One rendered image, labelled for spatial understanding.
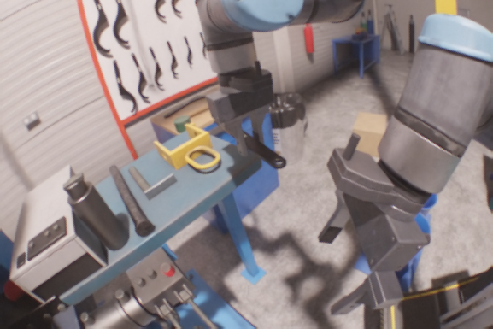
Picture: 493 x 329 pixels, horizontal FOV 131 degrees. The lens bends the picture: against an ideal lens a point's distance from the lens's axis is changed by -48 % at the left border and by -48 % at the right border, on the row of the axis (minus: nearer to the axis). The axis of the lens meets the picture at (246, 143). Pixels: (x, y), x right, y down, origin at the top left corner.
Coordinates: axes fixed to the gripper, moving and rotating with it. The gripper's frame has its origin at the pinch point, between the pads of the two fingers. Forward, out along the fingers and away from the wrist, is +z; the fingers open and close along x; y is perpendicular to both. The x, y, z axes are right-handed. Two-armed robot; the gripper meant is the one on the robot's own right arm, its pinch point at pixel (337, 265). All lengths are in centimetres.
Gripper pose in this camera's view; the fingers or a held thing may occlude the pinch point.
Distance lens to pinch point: 34.2
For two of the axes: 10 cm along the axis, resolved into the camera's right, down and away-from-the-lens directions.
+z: -2.4, 8.6, 4.4
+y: 9.7, 2.5, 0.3
